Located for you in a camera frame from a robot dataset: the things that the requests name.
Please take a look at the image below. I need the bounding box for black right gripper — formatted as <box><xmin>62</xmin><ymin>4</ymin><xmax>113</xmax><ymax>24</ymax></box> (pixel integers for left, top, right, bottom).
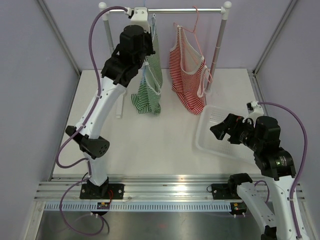
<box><xmin>210</xmin><ymin>112</ymin><xmax>263</xmax><ymax>151</ymax></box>

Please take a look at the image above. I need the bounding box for blue wire hanger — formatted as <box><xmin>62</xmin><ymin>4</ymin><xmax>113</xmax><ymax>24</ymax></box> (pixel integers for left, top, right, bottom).
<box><xmin>143</xmin><ymin>13</ymin><xmax>162</xmax><ymax>91</ymax></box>

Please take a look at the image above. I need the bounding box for green striped tank top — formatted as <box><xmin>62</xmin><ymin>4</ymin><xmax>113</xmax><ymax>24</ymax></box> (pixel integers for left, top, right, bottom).
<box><xmin>131</xmin><ymin>14</ymin><xmax>163</xmax><ymax>115</ymax></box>

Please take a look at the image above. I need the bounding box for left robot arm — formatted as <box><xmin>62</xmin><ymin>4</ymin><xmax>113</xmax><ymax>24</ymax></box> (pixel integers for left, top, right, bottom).
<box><xmin>65</xmin><ymin>25</ymin><xmax>155</xmax><ymax>200</ymax></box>

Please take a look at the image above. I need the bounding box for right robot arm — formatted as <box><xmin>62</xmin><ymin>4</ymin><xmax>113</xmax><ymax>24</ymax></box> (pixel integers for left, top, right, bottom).
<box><xmin>210</xmin><ymin>113</ymin><xmax>309</xmax><ymax>240</ymax></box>

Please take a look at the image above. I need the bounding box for red striped tank top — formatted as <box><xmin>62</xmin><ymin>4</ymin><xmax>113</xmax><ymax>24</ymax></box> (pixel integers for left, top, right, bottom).
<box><xmin>169</xmin><ymin>25</ymin><xmax>208</xmax><ymax>115</ymax></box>

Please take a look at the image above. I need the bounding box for white plastic basket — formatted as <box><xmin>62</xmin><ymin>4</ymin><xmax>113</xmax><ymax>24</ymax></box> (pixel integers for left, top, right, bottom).
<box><xmin>195</xmin><ymin>105</ymin><xmax>255</xmax><ymax>165</ymax></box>

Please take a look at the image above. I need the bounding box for white and silver clothes rack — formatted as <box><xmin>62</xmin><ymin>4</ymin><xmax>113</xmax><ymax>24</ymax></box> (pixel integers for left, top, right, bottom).
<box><xmin>98</xmin><ymin>1</ymin><xmax>232</xmax><ymax>105</ymax></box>

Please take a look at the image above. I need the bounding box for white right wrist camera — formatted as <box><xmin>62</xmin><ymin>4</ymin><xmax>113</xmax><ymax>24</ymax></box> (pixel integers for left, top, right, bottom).
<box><xmin>242</xmin><ymin>101</ymin><xmax>265</xmax><ymax>125</ymax></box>

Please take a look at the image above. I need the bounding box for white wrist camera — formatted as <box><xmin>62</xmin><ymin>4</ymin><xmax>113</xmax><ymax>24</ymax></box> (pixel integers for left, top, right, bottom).
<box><xmin>242</xmin><ymin>101</ymin><xmax>265</xmax><ymax>125</ymax></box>
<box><xmin>125</xmin><ymin>6</ymin><xmax>151</xmax><ymax>34</ymax></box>

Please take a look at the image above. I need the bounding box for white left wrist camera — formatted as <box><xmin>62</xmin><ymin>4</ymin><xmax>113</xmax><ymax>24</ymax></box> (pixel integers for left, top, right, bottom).
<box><xmin>125</xmin><ymin>6</ymin><xmax>151</xmax><ymax>34</ymax></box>

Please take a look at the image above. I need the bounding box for pink wire hanger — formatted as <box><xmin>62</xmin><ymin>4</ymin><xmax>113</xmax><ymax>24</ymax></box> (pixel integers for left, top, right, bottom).
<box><xmin>173</xmin><ymin>5</ymin><xmax>213</xmax><ymax>84</ymax></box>

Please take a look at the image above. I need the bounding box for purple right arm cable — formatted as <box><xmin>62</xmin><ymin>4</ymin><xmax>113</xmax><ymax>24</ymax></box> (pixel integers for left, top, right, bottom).
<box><xmin>257</xmin><ymin>101</ymin><xmax>308</xmax><ymax>238</ymax></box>

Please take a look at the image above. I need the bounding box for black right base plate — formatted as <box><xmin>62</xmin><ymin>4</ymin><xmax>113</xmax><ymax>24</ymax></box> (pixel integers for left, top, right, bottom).
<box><xmin>206</xmin><ymin>183</ymin><xmax>232</xmax><ymax>200</ymax></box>

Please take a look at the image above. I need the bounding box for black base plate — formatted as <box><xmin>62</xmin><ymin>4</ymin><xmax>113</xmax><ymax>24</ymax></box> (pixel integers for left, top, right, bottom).
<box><xmin>206</xmin><ymin>183</ymin><xmax>232</xmax><ymax>200</ymax></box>
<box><xmin>79</xmin><ymin>183</ymin><xmax>125</xmax><ymax>200</ymax></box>

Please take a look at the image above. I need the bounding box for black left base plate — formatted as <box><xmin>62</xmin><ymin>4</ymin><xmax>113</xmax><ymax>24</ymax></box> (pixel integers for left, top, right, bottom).
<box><xmin>79</xmin><ymin>183</ymin><xmax>125</xmax><ymax>200</ymax></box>

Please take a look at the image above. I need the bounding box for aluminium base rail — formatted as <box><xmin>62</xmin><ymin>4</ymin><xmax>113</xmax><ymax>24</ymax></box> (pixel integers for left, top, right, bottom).
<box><xmin>32</xmin><ymin>173</ymin><xmax>307</xmax><ymax>202</ymax></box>

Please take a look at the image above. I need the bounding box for white slotted cable duct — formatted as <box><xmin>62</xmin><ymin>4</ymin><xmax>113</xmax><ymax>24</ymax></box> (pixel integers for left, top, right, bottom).
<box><xmin>44</xmin><ymin>201</ymin><xmax>231</xmax><ymax>212</ymax></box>

